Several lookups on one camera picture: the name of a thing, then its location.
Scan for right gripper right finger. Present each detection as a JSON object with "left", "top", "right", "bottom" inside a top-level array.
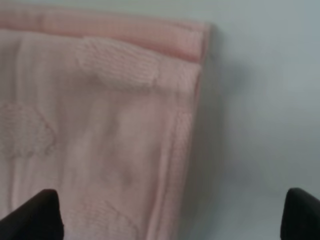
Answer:
[{"left": 280, "top": 187, "right": 320, "bottom": 240}]

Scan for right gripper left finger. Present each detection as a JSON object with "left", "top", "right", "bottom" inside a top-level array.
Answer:
[{"left": 0, "top": 189, "right": 65, "bottom": 240}]

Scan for pink towel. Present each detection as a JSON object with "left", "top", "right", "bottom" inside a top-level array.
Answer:
[{"left": 0, "top": 2, "right": 210, "bottom": 240}]

